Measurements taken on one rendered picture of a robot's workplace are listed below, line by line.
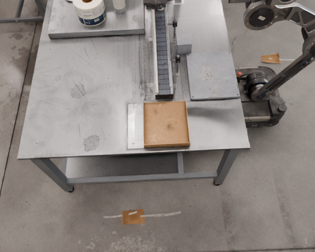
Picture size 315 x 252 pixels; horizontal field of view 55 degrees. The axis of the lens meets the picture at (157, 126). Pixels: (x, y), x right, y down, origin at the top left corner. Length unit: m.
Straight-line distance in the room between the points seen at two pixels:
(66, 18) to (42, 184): 1.33
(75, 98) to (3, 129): 1.25
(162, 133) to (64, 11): 1.19
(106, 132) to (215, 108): 0.66
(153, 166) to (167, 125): 0.62
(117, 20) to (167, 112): 0.80
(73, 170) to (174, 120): 0.98
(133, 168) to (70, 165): 0.49
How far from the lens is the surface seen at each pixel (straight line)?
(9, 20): 3.66
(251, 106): 2.62
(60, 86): 2.04
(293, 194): 2.67
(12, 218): 2.73
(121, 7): 2.28
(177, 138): 1.73
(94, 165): 2.39
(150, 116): 1.80
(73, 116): 1.89
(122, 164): 2.35
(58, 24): 2.34
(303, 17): 2.05
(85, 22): 2.25
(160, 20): 2.23
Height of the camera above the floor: 2.40
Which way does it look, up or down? 62 degrees down
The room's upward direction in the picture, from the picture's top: 4 degrees counter-clockwise
